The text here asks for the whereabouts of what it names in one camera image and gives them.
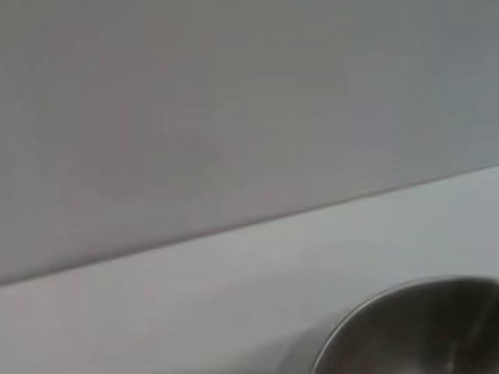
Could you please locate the stainless steel mixing bowl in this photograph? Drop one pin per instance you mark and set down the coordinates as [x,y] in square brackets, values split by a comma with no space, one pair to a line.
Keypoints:
[421,331]

